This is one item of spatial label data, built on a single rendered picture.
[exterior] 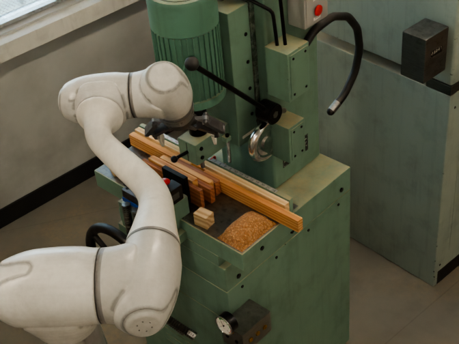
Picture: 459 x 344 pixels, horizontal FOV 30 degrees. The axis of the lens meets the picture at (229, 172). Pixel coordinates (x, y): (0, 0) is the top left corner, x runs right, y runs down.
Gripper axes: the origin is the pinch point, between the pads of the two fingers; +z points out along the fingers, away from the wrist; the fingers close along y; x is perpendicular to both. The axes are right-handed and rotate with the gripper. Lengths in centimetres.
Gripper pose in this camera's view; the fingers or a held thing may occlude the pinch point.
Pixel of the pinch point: (188, 138)
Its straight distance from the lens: 220.7
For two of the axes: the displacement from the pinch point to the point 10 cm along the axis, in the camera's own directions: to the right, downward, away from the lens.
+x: -0.1, -9.6, 2.9
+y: 10.0, -0.3, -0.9
